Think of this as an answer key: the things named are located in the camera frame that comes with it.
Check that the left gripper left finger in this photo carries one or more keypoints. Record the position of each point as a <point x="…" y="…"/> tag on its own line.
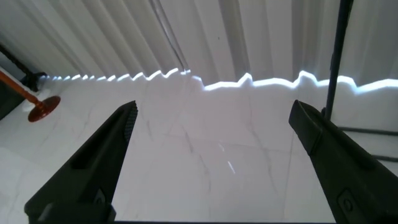
<point x="84" y="186"/>

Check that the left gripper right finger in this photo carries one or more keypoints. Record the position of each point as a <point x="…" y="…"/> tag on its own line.
<point x="357" y="186"/>

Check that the black clothes rack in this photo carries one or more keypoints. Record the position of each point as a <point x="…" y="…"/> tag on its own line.
<point x="339" y="46"/>

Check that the red-brown pole stand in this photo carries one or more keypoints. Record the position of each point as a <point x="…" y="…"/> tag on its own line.
<point x="43" y="107"/>

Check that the white curtain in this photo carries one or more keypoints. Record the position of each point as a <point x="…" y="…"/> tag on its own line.
<point x="124" y="31"/>

